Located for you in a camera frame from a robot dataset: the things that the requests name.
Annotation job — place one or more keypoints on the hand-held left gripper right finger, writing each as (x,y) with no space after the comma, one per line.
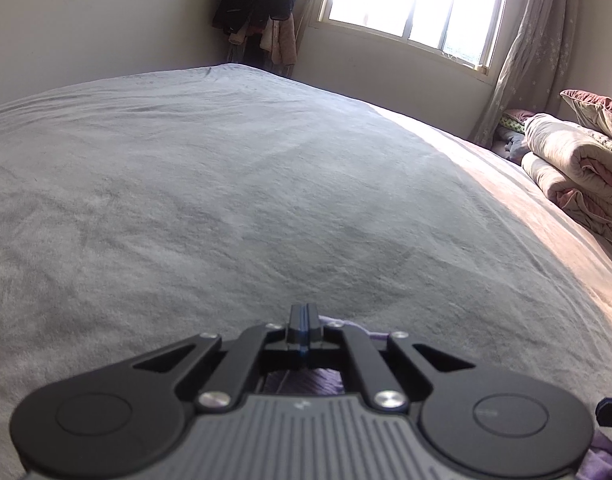
(313,330)

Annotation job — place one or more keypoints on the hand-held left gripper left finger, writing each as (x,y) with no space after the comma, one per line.
(298,330)

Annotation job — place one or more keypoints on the purple pants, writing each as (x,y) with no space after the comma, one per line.
(316,382)

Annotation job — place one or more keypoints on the pink hanging clothes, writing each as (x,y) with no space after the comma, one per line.
(283,42)

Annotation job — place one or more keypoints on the grey bed sheet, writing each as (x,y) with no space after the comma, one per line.
(235,185)

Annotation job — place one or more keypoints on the folded beige quilt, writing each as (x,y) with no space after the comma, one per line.
(571,170)

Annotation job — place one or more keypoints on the patterned cloth pile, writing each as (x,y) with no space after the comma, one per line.
(511,135)

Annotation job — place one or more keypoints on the pink and beige pillow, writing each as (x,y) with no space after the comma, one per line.
(601,112)

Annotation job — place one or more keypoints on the plain beige curtain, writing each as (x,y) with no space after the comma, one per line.
(311,5)

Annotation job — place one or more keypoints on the window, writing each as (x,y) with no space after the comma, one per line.
(411,0)

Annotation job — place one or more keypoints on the grey star-patterned curtain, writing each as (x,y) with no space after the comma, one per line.
(531,50)

